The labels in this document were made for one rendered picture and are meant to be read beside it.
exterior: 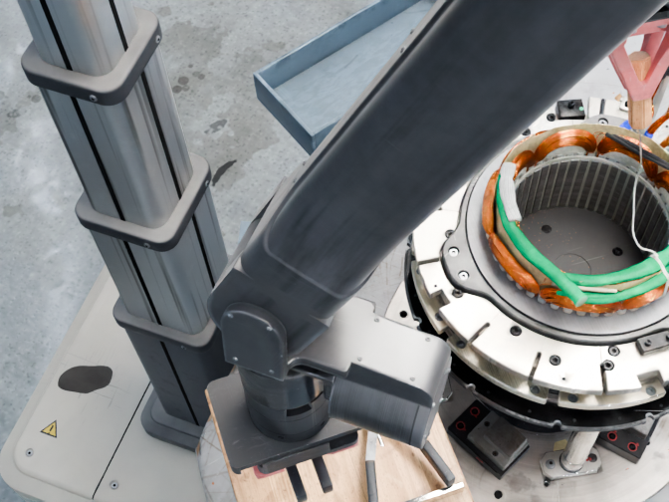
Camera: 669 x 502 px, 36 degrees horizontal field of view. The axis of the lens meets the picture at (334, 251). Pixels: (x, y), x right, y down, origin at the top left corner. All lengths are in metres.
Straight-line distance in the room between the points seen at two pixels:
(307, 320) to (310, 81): 0.67
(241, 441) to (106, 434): 1.15
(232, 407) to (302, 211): 0.26
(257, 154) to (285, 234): 1.90
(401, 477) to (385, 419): 0.31
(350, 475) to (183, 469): 0.90
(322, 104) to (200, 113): 1.34
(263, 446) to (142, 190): 0.51
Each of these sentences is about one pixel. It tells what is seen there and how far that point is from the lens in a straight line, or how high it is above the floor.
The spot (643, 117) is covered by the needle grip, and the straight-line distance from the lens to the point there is 0.81.
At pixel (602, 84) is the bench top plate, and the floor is 0.78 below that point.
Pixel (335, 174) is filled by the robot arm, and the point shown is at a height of 1.56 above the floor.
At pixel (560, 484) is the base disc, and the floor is 0.80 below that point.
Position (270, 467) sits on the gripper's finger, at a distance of 0.69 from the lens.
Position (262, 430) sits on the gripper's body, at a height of 1.28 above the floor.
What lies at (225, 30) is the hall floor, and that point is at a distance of 2.62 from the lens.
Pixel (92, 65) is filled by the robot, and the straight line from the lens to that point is 0.99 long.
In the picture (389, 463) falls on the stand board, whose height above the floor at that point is 1.06.
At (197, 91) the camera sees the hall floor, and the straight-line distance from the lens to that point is 2.51.
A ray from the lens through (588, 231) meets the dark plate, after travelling 1.07.
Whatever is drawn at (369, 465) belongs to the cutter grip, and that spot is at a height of 1.10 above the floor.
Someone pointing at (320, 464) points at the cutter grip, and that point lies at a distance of 0.76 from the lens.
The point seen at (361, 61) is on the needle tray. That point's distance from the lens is 1.18.
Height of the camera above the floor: 1.92
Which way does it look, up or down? 60 degrees down
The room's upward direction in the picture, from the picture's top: 4 degrees counter-clockwise
